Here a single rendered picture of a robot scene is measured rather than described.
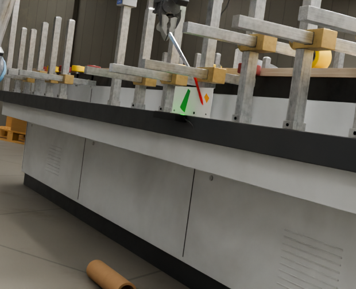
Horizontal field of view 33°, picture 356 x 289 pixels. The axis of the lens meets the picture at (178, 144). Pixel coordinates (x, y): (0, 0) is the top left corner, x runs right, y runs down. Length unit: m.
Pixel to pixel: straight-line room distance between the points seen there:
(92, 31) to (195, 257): 7.19
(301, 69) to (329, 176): 0.31
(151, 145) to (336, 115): 0.83
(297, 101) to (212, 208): 0.81
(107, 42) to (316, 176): 7.72
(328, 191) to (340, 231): 0.27
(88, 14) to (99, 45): 0.52
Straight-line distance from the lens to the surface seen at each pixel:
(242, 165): 1.87
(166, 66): 1.97
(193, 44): 8.36
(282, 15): 7.88
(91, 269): 2.45
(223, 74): 2.04
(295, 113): 1.67
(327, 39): 1.64
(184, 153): 2.17
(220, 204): 2.31
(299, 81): 1.68
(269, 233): 2.07
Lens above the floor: 0.70
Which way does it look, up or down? 3 degrees down
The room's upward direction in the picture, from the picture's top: 8 degrees clockwise
